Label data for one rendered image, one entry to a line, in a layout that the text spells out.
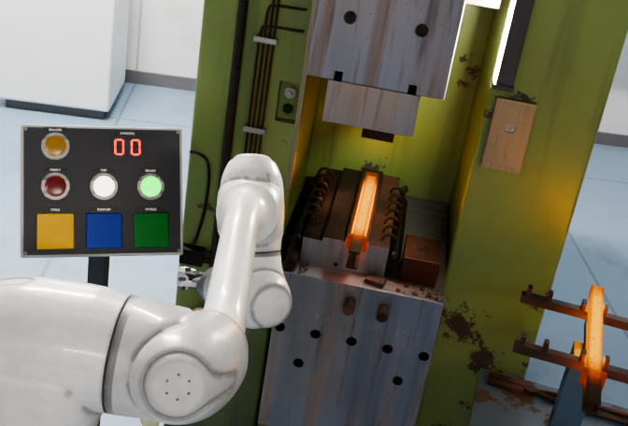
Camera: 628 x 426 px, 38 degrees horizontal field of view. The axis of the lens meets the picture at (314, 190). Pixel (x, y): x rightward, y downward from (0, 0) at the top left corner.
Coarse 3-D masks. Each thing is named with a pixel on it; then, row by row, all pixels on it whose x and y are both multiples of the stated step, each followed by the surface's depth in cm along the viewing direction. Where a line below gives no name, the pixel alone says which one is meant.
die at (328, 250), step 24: (336, 192) 235; (360, 192) 234; (384, 192) 238; (312, 216) 223; (336, 216) 223; (384, 216) 226; (312, 240) 213; (336, 240) 212; (384, 240) 214; (360, 264) 214; (384, 264) 213
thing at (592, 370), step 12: (600, 288) 208; (600, 300) 203; (588, 312) 201; (600, 312) 198; (588, 324) 195; (600, 324) 194; (588, 336) 190; (600, 336) 189; (588, 348) 185; (600, 348) 185; (588, 360) 181; (600, 360) 181; (588, 372) 176; (600, 372) 177; (588, 384) 173; (600, 384) 173; (588, 396) 169; (600, 396) 170; (588, 408) 169
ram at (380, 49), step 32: (320, 0) 190; (352, 0) 189; (384, 0) 188; (416, 0) 187; (448, 0) 186; (480, 0) 204; (320, 32) 193; (352, 32) 192; (384, 32) 191; (416, 32) 191; (448, 32) 189; (320, 64) 195; (352, 64) 194; (384, 64) 193; (416, 64) 192; (448, 64) 191
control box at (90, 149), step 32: (32, 128) 193; (64, 128) 195; (96, 128) 197; (128, 128) 200; (160, 128) 202; (32, 160) 193; (64, 160) 195; (96, 160) 197; (128, 160) 199; (160, 160) 201; (32, 192) 192; (64, 192) 194; (128, 192) 199; (160, 192) 201; (32, 224) 192; (128, 224) 198; (32, 256) 192; (64, 256) 194; (96, 256) 196
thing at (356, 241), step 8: (368, 176) 243; (368, 184) 238; (368, 192) 233; (368, 200) 229; (360, 208) 224; (368, 208) 225; (360, 216) 220; (368, 216) 221; (360, 224) 216; (360, 232) 213; (352, 240) 206; (360, 240) 207; (352, 248) 203; (360, 248) 203; (352, 256) 202; (352, 264) 203
